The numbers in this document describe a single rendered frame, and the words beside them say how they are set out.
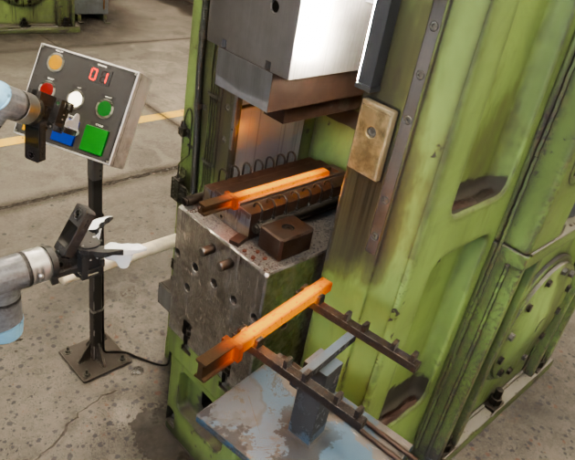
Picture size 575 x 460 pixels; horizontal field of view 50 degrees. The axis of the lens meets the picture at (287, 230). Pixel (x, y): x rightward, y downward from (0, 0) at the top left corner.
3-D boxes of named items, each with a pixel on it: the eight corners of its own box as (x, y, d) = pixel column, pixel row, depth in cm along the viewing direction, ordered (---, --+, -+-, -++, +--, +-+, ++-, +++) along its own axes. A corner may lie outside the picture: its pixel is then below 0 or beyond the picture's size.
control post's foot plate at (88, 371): (83, 386, 227) (82, 369, 223) (56, 351, 240) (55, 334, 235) (134, 362, 241) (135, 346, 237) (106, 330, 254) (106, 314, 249)
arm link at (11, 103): (-43, 97, 132) (-18, 67, 131) (-7, 109, 143) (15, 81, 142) (-21, 120, 131) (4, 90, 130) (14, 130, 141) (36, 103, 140)
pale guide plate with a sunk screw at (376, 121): (374, 182, 140) (393, 112, 131) (346, 166, 145) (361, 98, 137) (381, 180, 142) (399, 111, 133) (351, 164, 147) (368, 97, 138)
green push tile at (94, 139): (99, 156, 174) (108, 131, 174) (77, 149, 175) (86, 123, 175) (103, 157, 175) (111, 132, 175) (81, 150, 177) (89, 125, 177)
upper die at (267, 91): (266, 113, 143) (272, 73, 138) (214, 83, 154) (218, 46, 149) (379, 91, 170) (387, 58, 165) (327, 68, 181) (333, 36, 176)
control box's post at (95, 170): (93, 362, 238) (92, 99, 182) (88, 357, 240) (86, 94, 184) (102, 359, 240) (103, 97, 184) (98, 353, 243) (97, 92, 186)
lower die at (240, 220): (247, 239, 161) (251, 212, 157) (202, 204, 172) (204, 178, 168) (351, 202, 188) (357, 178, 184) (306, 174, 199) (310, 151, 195)
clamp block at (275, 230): (278, 263, 154) (282, 241, 151) (256, 246, 159) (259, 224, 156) (311, 249, 162) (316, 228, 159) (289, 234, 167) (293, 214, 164)
